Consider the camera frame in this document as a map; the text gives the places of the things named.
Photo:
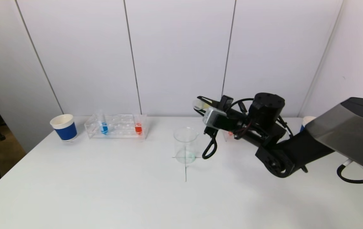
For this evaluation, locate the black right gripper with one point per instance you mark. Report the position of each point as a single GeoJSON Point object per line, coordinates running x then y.
{"type": "Point", "coordinates": [222, 102]}

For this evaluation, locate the test tube with yellow pigment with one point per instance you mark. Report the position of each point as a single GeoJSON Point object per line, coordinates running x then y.
{"type": "Point", "coordinates": [200, 104]}

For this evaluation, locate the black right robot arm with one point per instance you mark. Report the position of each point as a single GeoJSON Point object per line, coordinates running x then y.
{"type": "Point", "coordinates": [343, 133]}

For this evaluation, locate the clear acrylic test tube rack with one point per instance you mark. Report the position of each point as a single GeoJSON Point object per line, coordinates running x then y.
{"type": "Point", "coordinates": [121, 127]}
{"type": "Point", "coordinates": [225, 136]}

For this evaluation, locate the test tube with red pigment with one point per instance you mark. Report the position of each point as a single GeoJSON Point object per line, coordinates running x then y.
{"type": "Point", "coordinates": [230, 134]}
{"type": "Point", "coordinates": [138, 129]}

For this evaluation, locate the clear glass beaker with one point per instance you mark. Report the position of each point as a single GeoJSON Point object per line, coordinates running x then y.
{"type": "Point", "coordinates": [185, 156]}

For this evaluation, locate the test tube with blue pigment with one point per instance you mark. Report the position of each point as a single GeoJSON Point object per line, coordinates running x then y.
{"type": "Point", "coordinates": [104, 128]}

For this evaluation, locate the white paper cup blue sleeve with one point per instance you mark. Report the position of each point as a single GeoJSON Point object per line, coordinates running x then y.
{"type": "Point", "coordinates": [305, 121]}
{"type": "Point", "coordinates": [66, 132]}

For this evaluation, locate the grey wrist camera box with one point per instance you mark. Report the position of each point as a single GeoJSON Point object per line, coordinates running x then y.
{"type": "Point", "coordinates": [213, 116]}

